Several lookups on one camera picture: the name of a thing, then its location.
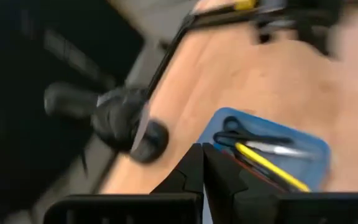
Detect black-handled scissors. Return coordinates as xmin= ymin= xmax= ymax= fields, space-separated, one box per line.
xmin=212 ymin=115 xmax=320 ymax=160

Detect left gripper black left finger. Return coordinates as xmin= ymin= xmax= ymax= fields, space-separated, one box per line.
xmin=150 ymin=142 xmax=204 ymax=196

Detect yellow highlighter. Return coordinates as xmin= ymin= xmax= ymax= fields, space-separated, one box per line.
xmin=234 ymin=142 xmax=311 ymax=193

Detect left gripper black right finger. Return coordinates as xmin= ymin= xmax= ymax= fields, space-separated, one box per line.
xmin=202 ymin=142 xmax=280 ymax=224

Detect black gooseneck desk lamp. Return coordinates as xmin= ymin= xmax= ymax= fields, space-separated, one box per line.
xmin=44 ymin=81 xmax=170 ymax=165

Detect blue translucent plastic supply box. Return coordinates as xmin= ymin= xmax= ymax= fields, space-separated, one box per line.
xmin=197 ymin=107 xmax=332 ymax=194

